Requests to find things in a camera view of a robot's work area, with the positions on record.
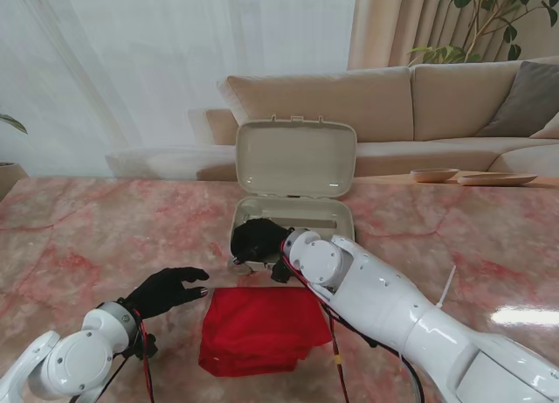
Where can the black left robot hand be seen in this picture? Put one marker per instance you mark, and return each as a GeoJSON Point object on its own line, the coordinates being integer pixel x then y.
{"type": "Point", "coordinates": [163, 291]}

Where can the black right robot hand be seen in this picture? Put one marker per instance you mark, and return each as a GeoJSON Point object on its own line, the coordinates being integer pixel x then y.
{"type": "Point", "coordinates": [257, 239]}

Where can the red shirt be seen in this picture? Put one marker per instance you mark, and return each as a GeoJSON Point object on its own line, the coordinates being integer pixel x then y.
{"type": "Point", "coordinates": [262, 328]}

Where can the beige hard-shell suitcase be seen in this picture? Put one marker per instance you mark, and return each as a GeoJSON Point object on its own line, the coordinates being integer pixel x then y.
{"type": "Point", "coordinates": [297, 158]}

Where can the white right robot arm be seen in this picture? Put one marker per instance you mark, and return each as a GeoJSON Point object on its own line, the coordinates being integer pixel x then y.
{"type": "Point", "coordinates": [393, 307]}

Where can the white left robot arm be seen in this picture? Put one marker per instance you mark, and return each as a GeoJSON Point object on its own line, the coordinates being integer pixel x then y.
{"type": "Point", "coordinates": [65, 359]}

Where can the light wooden coffee table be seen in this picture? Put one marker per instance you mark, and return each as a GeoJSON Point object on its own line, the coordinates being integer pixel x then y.
{"type": "Point", "coordinates": [393, 180]}

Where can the round wooden bowl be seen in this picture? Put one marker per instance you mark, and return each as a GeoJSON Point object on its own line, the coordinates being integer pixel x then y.
{"type": "Point", "coordinates": [434, 175]}

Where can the potted plant with beige pot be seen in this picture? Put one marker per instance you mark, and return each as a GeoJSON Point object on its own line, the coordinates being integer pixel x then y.
{"type": "Point", "coordinates": [8, 173]}

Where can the white sheer curtain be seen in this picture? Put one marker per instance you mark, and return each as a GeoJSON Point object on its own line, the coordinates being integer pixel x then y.
{"type": "Point", "coordinates": [131, 71]}

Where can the oval wooden tray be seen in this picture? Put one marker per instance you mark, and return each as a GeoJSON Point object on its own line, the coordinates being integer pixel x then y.
{"type": "Point", "coordinates": [498, 179]}

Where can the beige sofa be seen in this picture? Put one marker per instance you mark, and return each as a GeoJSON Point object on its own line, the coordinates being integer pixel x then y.
{"type": "Point", "coordinates": [458, 92]}

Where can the beige pleated curtain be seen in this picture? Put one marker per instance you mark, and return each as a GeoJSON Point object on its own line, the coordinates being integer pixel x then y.
{"type": "Point", "coordinates": [393, 22]}

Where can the tall green leafy plant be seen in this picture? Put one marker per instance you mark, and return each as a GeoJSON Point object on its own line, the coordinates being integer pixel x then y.
{"type": "Point", "coordinates": [441, 53]}

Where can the grey-brown cushion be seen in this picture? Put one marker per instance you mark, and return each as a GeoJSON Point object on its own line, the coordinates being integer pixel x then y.
{"type": "Point", "coordinates": [524, 101]}

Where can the cream cushion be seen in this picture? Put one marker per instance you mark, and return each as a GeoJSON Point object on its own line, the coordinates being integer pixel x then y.
{"type": "Point", "coordinates": [548, 129]}

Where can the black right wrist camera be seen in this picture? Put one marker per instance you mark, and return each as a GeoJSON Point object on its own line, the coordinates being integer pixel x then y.
{"type": "Point", "coordinates": [281, 273]}

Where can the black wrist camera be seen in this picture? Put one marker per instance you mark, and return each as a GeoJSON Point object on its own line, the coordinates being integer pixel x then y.
{"type": "Point", "coordinates": [281, 273]}
{"type": "Point", "coordinates": [148, 347]}

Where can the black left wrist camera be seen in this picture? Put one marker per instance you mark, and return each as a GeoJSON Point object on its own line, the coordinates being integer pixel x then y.
{"type": "Point", "coordinates": [148, 347]}

